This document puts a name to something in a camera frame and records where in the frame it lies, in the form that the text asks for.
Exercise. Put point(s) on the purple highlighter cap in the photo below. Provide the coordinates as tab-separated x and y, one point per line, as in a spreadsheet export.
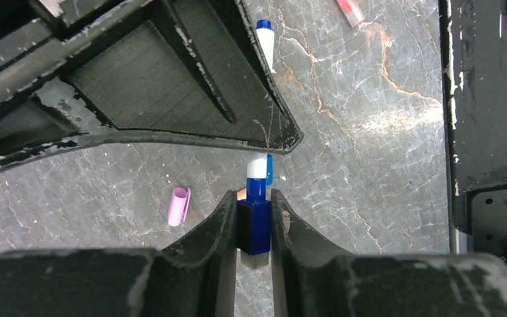
179	205

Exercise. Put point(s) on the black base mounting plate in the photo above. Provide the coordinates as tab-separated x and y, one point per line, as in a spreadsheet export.
473	45

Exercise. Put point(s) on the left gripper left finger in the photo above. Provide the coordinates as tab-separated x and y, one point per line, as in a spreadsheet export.
193	276

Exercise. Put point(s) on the dark blue marker cap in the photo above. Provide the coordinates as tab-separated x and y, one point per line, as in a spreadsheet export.
253	219

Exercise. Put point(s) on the dark blue marker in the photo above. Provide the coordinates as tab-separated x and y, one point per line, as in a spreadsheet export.
256	174

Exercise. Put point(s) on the red thin pen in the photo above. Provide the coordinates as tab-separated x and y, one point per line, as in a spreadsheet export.
352	11

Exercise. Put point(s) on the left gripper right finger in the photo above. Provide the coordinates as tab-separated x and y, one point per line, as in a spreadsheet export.
312	276

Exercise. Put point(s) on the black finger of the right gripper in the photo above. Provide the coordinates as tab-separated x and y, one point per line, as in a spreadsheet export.
79	74

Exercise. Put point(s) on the peach marker cap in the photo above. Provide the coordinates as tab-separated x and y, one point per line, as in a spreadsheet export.
241	194

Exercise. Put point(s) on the blue cap marker back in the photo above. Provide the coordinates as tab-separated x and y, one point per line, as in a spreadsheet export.
266	37

